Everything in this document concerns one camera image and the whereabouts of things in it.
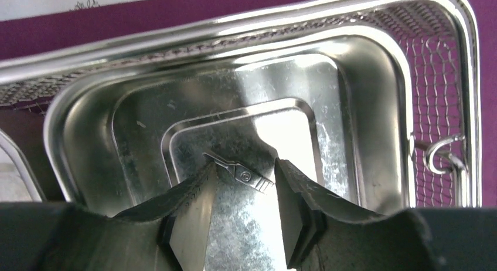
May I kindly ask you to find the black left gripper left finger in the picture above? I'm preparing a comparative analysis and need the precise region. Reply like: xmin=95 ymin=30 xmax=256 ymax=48
xmin=1 ymin=162 xmax=217 ymax=270

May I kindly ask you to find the perforated steel instrument tray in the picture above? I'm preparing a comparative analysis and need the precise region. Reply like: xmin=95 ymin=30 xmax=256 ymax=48
xmin=1 ymin=0 xmax=482 ymax=270

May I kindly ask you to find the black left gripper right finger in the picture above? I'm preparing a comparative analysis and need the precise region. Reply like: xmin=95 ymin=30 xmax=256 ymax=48
xmin=274 ymin=159 xmax=496 ymax=270

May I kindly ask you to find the purple cloth wrap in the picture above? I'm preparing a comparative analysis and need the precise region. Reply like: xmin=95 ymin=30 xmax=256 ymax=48
xmin=1 ymin=0 xmax=496 ymax=206

